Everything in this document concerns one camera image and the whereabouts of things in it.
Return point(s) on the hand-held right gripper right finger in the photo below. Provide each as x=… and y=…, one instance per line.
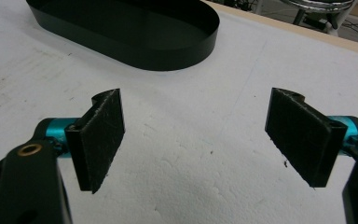
x=301, y=133

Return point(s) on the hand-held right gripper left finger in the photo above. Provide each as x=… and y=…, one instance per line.
x=101, y=140

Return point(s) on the white foam board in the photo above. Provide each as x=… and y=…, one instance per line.
x=183, y=149

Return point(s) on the black oval tray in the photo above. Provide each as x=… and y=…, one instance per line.
x=130, y=31

